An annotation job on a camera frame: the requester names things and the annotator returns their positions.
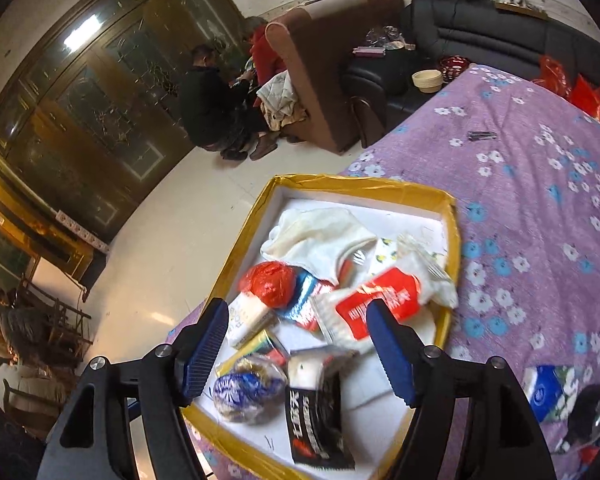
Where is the stack of cream bowls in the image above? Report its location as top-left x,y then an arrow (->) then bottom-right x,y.
411,69 -> 445,93

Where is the black device with cables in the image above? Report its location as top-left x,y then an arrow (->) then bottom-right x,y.
555,382 -> 600,466

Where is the floral print tissue pack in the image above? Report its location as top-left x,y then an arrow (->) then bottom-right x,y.
372,237 -> 406,276

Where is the purple floral tablecloth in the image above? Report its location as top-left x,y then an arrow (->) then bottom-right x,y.
167,62 -> 600,480

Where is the yellow rimmed white tray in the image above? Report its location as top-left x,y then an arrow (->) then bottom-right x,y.
180,174 -> 462,480

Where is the blue white patterned packet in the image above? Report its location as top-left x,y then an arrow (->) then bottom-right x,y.
212,352 -> 288,423

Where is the clear plastic wrapping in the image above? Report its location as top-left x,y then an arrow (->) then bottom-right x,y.
365,25 -> 406,51

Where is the white power strip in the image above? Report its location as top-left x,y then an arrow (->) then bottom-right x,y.
55,210 -> 111,253

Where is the wooden glass double door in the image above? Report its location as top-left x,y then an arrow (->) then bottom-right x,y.
0,0 -> 251,256

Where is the cream quilted cloth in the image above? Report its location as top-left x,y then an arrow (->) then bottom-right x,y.
255,71 -> 308,133

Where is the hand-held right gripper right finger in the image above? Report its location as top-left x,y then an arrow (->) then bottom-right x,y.
366,297 -> 563,480

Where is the red plastic bag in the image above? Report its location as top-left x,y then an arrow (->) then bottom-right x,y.
238,261 -> 297,308

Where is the cream tissue pack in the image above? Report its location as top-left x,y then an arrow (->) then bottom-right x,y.
227,292 -> 276,351

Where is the black sofa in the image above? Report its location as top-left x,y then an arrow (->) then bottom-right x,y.
342,0 -> 600,126

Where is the black packet with red print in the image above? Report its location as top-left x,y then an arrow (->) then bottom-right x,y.
285,347 -> 357,471

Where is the blue tissue pack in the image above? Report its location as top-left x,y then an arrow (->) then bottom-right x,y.
522,364 -> 588,423

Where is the white sock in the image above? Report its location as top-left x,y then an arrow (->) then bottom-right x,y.
260,207 -> 378,286

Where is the red shiny bag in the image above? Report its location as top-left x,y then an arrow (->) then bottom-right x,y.
532,56 -> 571,96
570,74 -> 600,136

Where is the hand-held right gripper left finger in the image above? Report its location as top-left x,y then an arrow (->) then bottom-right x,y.
35,297 -> 231,480

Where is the blue foil packet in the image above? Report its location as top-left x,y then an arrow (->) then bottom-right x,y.
275,267 -> 336,333

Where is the wooden chair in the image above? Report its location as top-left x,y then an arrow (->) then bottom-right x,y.
22,280 -> 93,361

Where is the brown armchair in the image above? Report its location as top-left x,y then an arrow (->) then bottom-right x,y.
265,0 -> 406,155

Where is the multicoloured sponge pack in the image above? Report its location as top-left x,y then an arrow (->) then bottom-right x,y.
215,327 -> 291,376

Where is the red white wet wipes pack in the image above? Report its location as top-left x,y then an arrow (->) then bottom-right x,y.
312,232 -> 460,356

